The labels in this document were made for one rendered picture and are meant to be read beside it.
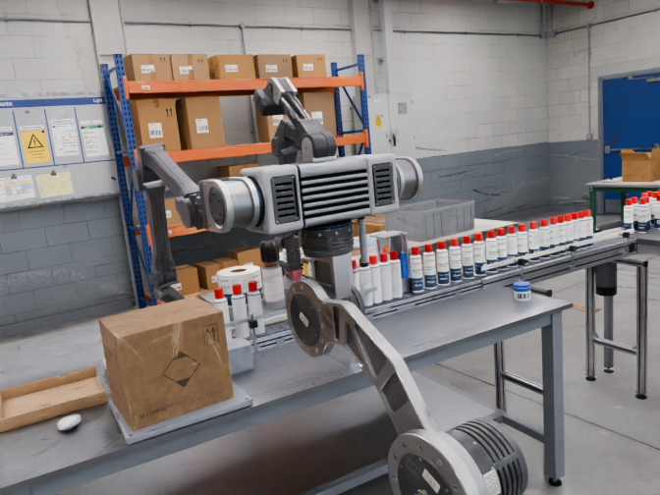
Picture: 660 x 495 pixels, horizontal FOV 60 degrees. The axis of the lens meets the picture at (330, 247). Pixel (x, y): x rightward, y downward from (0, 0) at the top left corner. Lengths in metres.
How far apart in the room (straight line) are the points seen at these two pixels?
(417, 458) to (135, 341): 0.82
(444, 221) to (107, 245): 3.65
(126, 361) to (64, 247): 4.74
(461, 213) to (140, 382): 3.18
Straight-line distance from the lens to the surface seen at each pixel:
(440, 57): 8.85
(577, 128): 10.37
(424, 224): 4.11
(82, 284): 6.41
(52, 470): 1.68
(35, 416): 1.97
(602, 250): 3.37
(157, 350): 1.65
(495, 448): 1.23
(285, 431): 2.89
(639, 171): 7.45
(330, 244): 1.40
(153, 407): 1.70
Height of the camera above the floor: 1.57
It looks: 11 degrees down
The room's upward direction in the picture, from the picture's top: 5 degrees counter-clockwise
